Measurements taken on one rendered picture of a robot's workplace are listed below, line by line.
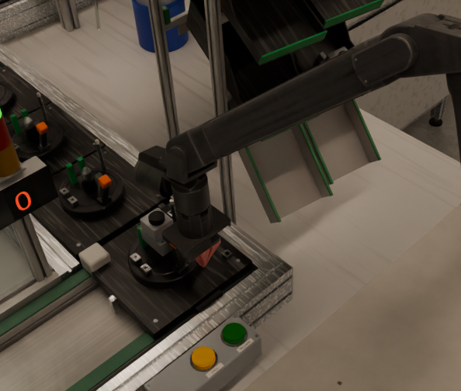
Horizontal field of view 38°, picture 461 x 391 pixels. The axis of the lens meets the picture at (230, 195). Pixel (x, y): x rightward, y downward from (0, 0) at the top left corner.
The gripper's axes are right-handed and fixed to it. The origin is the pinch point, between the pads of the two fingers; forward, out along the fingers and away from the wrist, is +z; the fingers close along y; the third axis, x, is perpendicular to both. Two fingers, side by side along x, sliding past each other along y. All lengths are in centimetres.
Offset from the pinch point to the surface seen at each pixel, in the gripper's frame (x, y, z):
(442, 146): -50, -170, 107
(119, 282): -13.9, 9.9, 9.0
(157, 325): -1.0, 10.8, 9.1
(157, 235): -9.7, 2.1, -1.1
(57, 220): -36.5, 9.7, 8.7
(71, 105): -70, -15, 10
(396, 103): -58, -143, 73
